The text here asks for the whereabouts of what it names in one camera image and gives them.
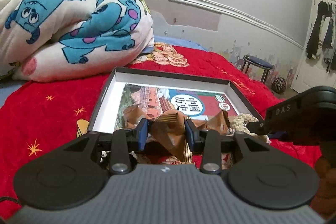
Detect cream knitted scrunchie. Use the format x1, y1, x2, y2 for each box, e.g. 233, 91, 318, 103
229, 113, 272, 144

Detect brown chocolate snack packet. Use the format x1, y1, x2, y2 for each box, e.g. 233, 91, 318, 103
149, 110, 193, 163

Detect black shallow cardboard box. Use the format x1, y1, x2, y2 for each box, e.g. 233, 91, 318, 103
88, 68, 262, 133

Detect dark patterned ball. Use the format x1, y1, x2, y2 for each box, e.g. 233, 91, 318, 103
271, 77, 287, 94

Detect white door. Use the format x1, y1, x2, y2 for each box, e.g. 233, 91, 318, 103
291, 0, 335, 93

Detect Chinese history textbook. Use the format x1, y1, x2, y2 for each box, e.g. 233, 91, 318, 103
114, 83, 238, 129

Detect hanging dark clothes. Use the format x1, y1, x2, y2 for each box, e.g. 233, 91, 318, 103
306, 0, 335, 73

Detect blue-topped metal stool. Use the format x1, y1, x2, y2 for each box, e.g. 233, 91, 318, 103
240, 55, 274, 84

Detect monster cartoon white duvet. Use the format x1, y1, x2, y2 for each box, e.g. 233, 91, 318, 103
1, 0, 154, 82

